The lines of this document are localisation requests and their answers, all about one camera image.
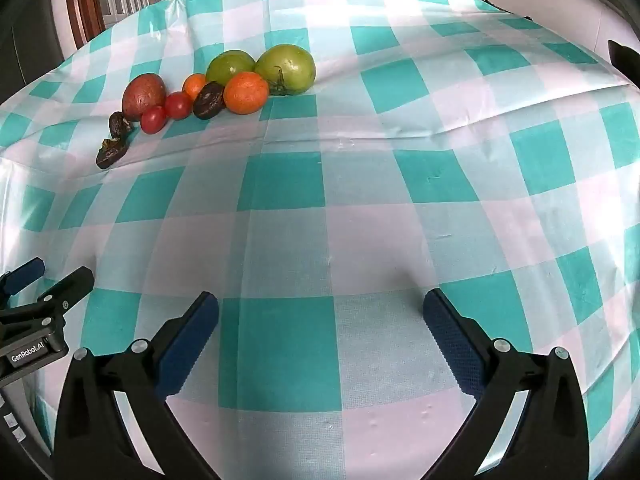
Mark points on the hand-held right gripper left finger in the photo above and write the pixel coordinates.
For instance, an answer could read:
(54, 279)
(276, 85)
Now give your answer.
(192, 340)

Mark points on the plain green round fruit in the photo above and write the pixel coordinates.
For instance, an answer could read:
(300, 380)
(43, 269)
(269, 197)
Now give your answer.
(230, 67)

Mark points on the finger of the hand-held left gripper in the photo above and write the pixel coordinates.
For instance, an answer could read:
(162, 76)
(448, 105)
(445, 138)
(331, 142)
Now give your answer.
(25, 272)
(70, 287)

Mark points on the plump dark brown date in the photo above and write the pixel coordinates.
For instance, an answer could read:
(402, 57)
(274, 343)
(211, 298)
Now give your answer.
(208, 101)

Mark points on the large green stemmed fruit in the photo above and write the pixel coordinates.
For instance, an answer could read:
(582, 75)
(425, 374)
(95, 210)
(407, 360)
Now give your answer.
(292, 67)

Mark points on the small orange mandarin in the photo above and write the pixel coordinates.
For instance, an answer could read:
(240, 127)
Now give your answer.
(194, 85)

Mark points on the reddish brown round fruit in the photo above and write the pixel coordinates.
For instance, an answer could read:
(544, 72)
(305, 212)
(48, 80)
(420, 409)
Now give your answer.
(144, 94)

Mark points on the teal white checked tablecloth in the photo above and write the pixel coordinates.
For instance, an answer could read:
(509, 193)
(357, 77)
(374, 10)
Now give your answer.
(350, 210)

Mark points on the red cherry tomato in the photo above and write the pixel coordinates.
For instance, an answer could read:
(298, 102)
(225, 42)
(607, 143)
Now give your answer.
(178, 105)
(153, 119)

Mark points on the brown wooden door frame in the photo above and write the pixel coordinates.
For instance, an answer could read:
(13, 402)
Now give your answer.
(82, 0)

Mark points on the black object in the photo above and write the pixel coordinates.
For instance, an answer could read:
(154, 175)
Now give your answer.
(625, 60)

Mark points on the large orange mandarin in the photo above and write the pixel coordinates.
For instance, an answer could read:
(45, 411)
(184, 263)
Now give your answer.
(246, 92)

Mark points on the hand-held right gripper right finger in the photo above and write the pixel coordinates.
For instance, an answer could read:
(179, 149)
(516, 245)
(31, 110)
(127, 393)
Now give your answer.
(450, 340)

